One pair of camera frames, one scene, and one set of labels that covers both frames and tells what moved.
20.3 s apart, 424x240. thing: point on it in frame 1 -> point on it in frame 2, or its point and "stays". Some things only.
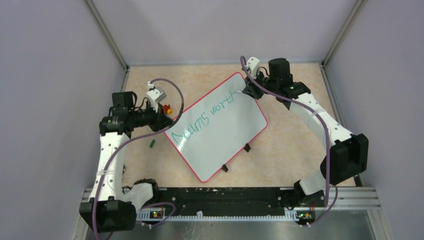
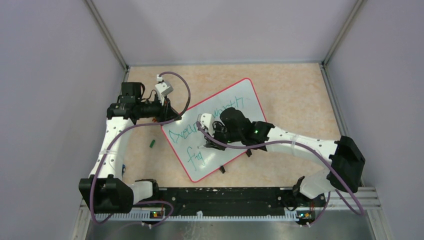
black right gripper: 251,89 -> 210,143
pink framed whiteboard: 216,132 stays
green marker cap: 152,143 stays
